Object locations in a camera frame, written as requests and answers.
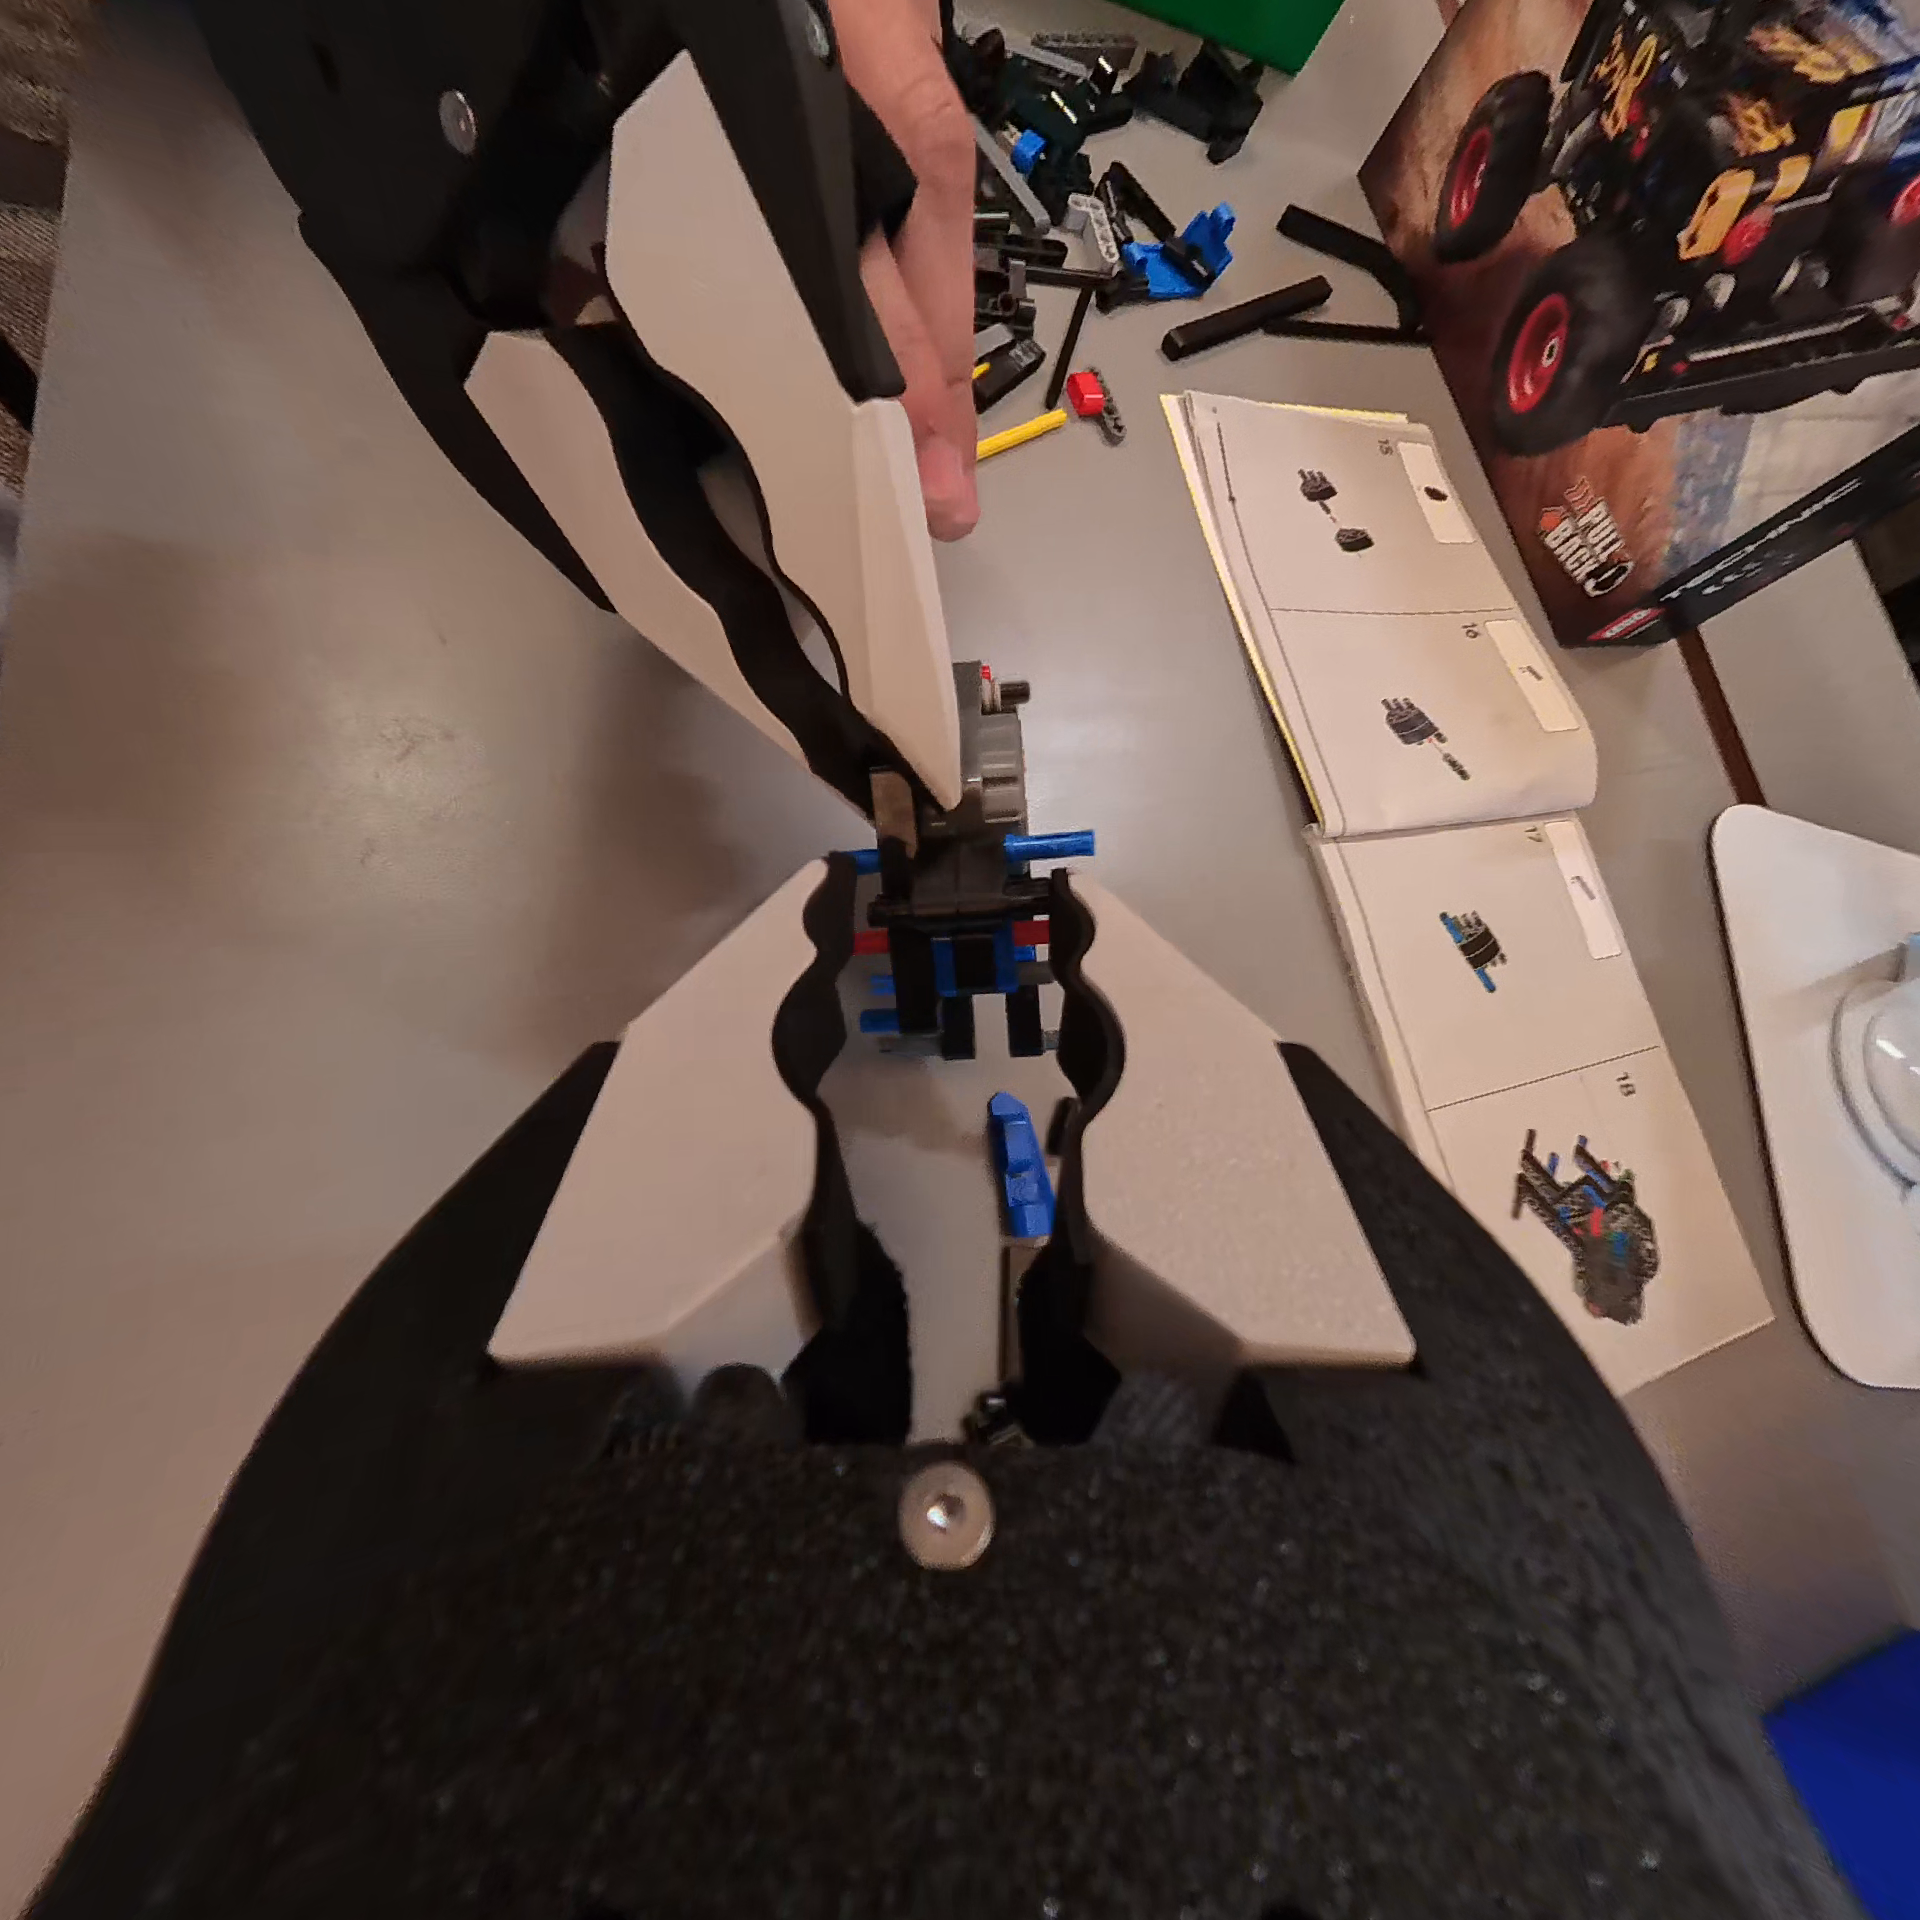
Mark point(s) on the lego instruction booklet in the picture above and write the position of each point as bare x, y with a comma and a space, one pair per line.
1423, 676

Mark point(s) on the green plastic bin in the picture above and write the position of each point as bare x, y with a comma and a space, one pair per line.
1290, 30

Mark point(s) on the person's left hand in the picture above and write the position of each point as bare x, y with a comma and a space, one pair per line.
939, 225

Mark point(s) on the pile of lego beams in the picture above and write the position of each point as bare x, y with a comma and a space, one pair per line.
1049, 163

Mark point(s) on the blue lego panel piece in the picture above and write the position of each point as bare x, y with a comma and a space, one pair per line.
1022, 1170

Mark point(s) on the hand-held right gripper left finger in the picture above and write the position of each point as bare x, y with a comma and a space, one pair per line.
676, 1170

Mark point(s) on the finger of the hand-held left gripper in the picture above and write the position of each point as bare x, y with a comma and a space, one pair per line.
750, 330
600, 495

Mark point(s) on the blue plastic bin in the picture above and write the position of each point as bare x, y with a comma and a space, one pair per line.
1852, 1770

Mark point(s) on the grey and black lego assembly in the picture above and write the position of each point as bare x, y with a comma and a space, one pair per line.
984, 750

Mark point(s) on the lego set box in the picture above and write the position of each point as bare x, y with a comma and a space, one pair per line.
1649, 302

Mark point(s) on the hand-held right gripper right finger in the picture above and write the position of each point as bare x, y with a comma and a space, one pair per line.
1229, 1202

